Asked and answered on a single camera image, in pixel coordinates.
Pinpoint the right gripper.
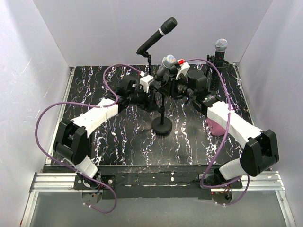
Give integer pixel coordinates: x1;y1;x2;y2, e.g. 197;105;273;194
158;73;196;100

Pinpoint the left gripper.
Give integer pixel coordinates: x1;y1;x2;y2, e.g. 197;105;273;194
128;86;159;113

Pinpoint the round base stand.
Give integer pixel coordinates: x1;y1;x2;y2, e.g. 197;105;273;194
151;93;172;136

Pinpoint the silver mesh microphone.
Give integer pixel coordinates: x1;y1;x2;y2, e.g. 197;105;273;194
154;54;176;81
210;38;228;90

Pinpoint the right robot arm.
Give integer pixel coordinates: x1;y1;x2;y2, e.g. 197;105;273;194
160;69;279;188

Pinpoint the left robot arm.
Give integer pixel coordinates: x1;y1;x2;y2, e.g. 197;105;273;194
53;75;159;189

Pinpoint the tall black foam microphone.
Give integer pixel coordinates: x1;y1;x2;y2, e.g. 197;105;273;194
136;17;178;56

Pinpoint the pink wedge block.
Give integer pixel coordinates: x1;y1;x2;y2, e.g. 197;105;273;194
206;118;225;136

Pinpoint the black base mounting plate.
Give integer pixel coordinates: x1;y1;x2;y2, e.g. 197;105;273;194
73;164;243;201

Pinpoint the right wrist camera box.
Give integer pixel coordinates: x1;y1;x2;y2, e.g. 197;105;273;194
176;59;190;80

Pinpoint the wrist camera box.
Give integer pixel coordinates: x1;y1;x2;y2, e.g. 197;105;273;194
139;71;154;93
176;59;190;80

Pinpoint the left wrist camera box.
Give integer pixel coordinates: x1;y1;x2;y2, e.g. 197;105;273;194
139;71;154;93

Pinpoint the right shock mount stand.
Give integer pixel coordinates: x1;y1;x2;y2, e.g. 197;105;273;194
205;55;229;92

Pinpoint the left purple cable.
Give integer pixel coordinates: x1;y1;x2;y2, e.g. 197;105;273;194
35;64;145;213

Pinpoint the aluminium frame rail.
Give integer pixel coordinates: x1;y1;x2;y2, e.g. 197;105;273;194
20;66;296;227

